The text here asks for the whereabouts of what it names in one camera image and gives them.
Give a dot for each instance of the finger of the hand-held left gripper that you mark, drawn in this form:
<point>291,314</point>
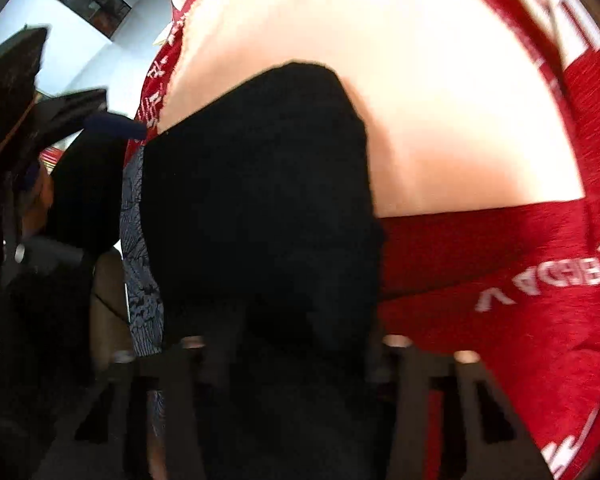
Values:
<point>112,126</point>

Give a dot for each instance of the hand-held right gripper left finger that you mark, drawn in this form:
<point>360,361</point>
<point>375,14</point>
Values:
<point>180,400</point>

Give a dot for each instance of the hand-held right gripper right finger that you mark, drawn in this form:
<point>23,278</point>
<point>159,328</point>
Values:
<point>430,400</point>

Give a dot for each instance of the black pants with blue trim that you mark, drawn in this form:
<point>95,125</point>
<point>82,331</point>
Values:
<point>260,210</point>

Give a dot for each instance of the red printed blanket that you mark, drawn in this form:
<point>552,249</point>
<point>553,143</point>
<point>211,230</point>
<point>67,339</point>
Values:
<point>505,285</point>

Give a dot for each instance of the cream cloth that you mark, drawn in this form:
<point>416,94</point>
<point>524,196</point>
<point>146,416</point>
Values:
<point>380,85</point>

